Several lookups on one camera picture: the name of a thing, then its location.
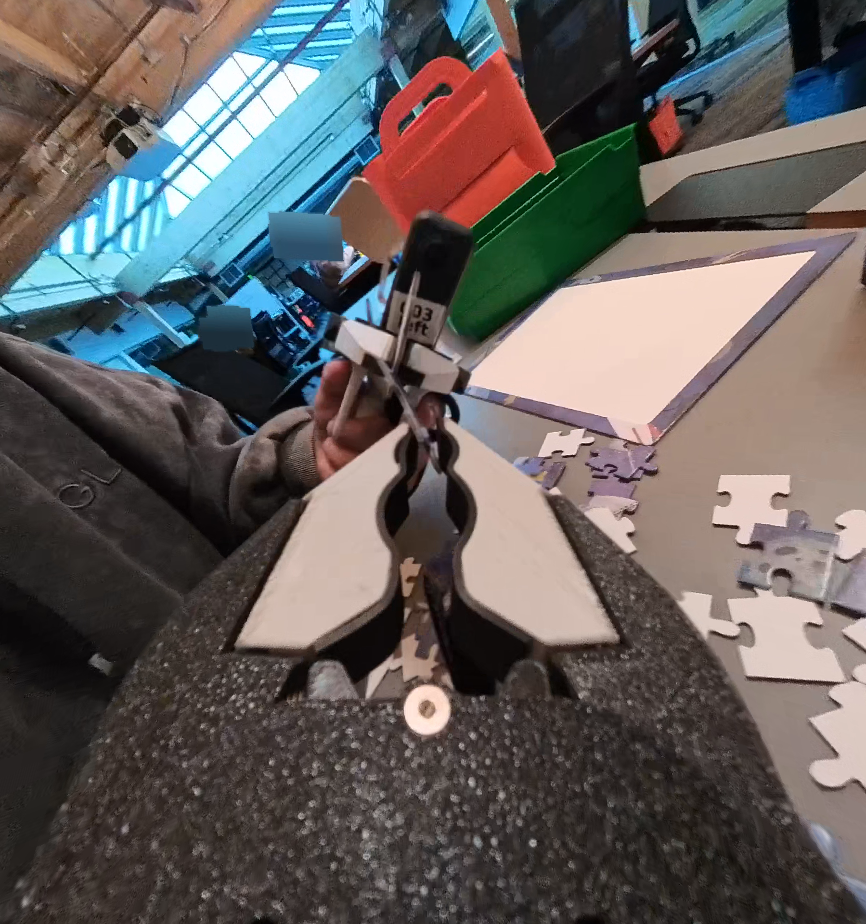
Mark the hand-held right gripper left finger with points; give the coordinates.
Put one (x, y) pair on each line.
(324, 570)

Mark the wooden ceiling beam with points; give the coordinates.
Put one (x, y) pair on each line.
(43, 72)

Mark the thin puzzle piece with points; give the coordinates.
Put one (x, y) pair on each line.
(407, 415)
(407, 317)

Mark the white security camera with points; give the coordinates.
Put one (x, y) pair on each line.
(126, 141)

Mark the green plastic bin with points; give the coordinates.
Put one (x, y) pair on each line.
(548, 238)

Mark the person's left hand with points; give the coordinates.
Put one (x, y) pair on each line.
(346, 447)

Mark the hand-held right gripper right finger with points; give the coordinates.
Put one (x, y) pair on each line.
(526, 570)

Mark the orange plastic holder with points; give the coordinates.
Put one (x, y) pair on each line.
(461, 144)

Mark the slanted skylight windows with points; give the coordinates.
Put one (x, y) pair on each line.
(216, 86)

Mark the white-edged grey tabletop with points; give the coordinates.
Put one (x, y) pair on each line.
(765, 166)

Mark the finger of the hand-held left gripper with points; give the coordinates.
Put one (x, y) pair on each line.
(440, 372)
(364, 343)

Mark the pile of puzzle pieces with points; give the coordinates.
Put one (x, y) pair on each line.
(779, 635)

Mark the white puzzle tray blue rim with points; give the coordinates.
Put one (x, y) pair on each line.
(656, 339)

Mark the beige flat panel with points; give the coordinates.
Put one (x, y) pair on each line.
(368, 220)

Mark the blue crate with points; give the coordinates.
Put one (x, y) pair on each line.
(837, 94)

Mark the black mesh office chair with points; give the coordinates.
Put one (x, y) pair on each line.
(570, 58)

